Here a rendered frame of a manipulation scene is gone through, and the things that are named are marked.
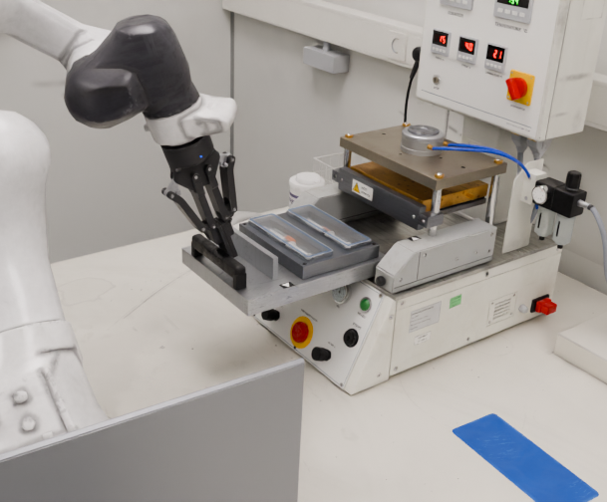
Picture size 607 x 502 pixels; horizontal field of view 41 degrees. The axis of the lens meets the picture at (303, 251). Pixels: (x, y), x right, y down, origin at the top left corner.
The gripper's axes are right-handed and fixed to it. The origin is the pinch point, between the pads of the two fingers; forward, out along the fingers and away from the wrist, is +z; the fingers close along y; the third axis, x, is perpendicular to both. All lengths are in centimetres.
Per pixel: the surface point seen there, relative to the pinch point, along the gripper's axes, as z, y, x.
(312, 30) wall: 20, -83, -91
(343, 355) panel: 27.1, -8.7, 11.9
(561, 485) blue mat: 36, -17, 52
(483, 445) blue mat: 35, -14, 39
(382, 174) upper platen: 9.9, -35.8, -3.2
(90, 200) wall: 61, -13, -144
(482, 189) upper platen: 15, -48, 10
